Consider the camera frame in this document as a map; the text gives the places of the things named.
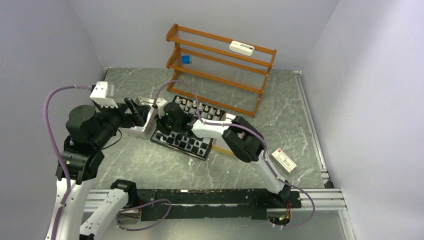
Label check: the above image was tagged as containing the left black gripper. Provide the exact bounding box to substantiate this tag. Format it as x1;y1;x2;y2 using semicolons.
93;96;151;147

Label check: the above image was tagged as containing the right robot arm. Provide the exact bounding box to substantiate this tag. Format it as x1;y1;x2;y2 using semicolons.
154;101;292;207

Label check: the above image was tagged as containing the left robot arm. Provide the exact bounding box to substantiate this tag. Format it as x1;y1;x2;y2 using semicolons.
46;97;153;240

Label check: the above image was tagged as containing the silver tin box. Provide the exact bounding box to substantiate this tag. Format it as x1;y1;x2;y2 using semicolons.
121;96;158;139

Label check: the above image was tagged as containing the black and white chessboard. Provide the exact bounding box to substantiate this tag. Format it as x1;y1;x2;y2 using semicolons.
150;95;226;161

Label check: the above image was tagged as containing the blue cube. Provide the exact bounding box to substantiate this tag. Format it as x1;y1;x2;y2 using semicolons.
180;55;192;64

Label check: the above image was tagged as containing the orange wooden shelf rack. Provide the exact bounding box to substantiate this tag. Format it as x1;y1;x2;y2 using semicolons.
166;23;277;117

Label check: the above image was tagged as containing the white rectangular device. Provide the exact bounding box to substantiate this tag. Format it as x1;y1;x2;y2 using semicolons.
229;40;255;57

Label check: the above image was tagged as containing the white labelled card box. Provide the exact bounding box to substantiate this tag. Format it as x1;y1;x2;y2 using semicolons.
271;148;297;173

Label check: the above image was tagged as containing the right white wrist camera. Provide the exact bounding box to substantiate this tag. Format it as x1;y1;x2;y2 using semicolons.
154;97;168;118

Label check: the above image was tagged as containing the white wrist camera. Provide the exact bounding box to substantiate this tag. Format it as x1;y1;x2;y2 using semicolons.
89;81;118;109
154;97;168;118

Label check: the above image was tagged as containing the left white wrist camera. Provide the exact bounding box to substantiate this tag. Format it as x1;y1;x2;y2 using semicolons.
89;81;118;109

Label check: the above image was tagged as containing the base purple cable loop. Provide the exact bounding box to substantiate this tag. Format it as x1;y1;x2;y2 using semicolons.
115;198;172;232

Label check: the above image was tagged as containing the black base frame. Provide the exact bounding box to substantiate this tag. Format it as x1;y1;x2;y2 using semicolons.
114;178;302;222

